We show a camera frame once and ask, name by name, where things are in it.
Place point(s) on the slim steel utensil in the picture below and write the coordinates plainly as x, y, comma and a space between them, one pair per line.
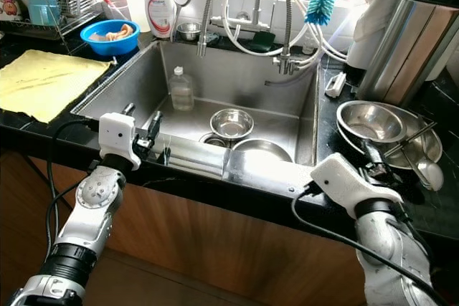
412, 139

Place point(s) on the steel ladle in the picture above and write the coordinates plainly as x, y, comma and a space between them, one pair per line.
430, 175

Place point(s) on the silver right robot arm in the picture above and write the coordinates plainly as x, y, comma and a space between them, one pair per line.
394, 256

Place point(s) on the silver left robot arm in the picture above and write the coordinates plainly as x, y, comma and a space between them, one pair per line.
97, 195

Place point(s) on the medium steel bowl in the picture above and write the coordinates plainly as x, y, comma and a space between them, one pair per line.
373, 121

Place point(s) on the clear plastic bottle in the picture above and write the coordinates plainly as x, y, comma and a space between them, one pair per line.
181, 94

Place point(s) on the blue plastic bowl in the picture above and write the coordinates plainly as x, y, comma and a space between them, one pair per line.
107, 48

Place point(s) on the white plastic clip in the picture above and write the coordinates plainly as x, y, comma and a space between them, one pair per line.
336, 86

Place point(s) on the small steel bowl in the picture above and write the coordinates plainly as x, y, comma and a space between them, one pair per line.
232, 125

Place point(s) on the peach scrubbing cloth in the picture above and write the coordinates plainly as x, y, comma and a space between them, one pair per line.
122, 32

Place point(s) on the stainless steel sink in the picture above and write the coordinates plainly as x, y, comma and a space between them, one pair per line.
222, 73

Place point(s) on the yellow cloth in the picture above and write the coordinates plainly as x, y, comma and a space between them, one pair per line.
43, 84

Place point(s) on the white soap pump bottle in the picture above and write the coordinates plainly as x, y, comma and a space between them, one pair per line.
159, 16

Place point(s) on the tiny steel bowl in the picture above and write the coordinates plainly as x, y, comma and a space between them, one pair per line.
188, 31

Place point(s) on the flat steel plate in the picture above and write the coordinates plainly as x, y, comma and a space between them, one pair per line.
262, 150

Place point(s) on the steel knife block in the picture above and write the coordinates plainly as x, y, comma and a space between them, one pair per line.
412, 48

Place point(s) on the wooden cabinet front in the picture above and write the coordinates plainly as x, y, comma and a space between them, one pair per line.
222, 249

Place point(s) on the teal plastic cup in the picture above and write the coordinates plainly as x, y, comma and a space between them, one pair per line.
44, 12

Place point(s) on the flexible steel faucet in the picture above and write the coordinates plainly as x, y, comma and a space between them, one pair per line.
211, 8

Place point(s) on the dark green sponge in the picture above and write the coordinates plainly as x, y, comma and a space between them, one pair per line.
263, 39

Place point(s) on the white towel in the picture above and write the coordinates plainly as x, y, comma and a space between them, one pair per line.
380, 12

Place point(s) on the gooseneck coil faucet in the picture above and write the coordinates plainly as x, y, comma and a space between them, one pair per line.
290, 23

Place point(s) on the white cartoon mug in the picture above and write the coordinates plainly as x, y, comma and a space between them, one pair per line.
11, 6

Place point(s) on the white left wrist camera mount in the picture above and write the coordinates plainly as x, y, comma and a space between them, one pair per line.
117, 134

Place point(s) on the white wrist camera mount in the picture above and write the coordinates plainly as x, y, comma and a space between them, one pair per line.
117, 134
344, 180

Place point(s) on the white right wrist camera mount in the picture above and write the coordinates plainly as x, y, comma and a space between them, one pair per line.
344, 180

